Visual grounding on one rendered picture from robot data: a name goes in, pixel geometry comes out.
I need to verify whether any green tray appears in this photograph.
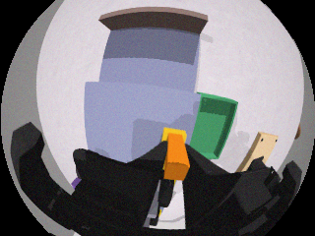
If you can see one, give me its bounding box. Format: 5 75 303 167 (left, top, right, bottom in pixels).
189 91 239 160
192 97 231 153

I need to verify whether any purple trolley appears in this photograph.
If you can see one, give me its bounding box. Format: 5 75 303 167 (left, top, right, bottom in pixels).
71 169 176 228

